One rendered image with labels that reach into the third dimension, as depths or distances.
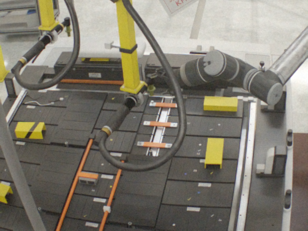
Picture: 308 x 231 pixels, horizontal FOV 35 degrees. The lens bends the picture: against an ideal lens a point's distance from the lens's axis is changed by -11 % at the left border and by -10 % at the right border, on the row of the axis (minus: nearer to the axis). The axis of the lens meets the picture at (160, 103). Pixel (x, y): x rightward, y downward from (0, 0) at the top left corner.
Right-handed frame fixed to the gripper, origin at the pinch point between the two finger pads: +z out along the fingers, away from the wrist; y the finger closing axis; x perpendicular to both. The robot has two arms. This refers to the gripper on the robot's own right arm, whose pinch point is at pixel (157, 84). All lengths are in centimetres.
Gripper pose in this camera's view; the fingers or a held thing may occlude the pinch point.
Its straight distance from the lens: 235.1
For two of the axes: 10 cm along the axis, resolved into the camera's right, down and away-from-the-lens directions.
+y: 5.1, 8.0, 3.3
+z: -7.5, 2.1, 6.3
